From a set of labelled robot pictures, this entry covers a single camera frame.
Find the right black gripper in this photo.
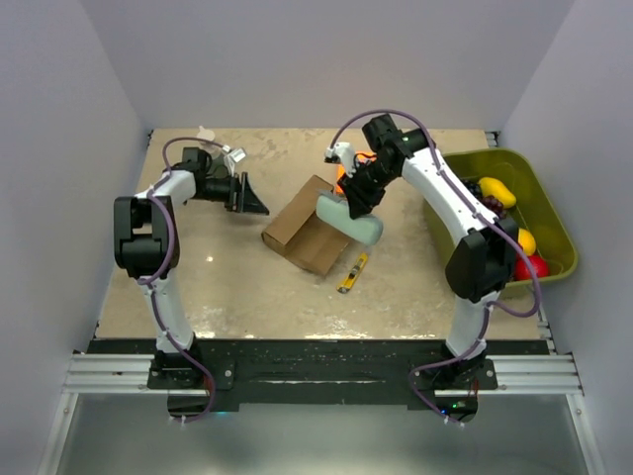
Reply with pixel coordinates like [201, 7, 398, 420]
[339, 158, 399, 218]

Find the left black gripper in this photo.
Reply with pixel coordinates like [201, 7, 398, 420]
[193, 171, 269, 215]

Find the pale green oblong case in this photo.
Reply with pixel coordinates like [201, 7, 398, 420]
[316, 194, 384, 246]

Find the brown cardboard express box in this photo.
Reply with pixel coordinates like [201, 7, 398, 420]
[261, 175, 351, 277]

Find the yellow utility knife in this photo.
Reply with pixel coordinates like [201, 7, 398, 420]
[336, 252, 370, 294]

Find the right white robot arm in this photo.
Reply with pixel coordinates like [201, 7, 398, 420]
[316, 109, 520, 389]

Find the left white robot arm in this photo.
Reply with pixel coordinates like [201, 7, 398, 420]
[114, 140, 269, 388]

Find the clear bottle with white cap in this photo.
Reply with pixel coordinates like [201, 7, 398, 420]
[196, 126, 216, 145]

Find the dark purple grape bunch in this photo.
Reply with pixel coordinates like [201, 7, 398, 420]
[463, 180, 483, 198]

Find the yellow mango fruit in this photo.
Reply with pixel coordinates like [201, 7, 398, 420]
[478, 177, 517, 209]

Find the red grape bunch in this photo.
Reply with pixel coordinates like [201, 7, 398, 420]
[481, 195, 507, 220]

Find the yellow lemon fruit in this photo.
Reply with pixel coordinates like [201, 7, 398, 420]
[517, 228, 537, 256]

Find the olive green plastic bin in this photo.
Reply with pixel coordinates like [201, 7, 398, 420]
[418, 147, 579, 299]

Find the red apple fruit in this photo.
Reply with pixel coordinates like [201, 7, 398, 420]
[513, 254, 550, 281]

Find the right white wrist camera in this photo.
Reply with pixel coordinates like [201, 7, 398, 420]
[324, 142, 358, 177]

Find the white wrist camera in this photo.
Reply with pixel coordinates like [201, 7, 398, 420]
[224, 147, 247, 174]
[324, 142, 358, 177]

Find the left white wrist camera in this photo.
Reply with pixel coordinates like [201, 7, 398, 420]
[224, 147, 247, 174]

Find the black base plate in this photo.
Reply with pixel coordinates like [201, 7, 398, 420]
[147, 339, 497, 415]

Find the aluminium rail frame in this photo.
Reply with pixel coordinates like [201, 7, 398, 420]
[62, 354, 583, 396]

